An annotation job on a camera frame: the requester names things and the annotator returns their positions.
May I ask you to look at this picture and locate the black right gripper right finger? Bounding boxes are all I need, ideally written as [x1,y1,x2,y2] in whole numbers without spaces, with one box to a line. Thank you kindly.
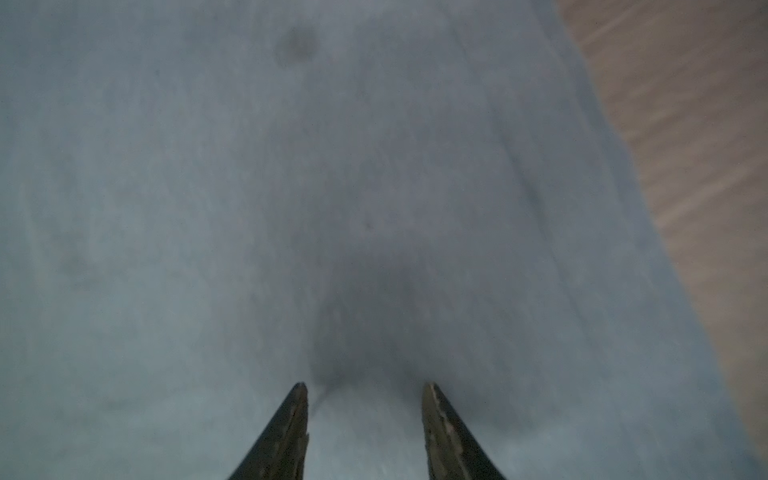
[421,382,506,480]

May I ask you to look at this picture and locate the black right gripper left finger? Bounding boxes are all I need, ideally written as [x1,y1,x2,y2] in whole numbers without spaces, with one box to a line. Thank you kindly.
[229,382,309,480]

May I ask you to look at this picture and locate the grey blue t shirt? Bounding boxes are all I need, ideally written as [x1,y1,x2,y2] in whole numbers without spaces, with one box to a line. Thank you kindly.
[1,1,767,479]

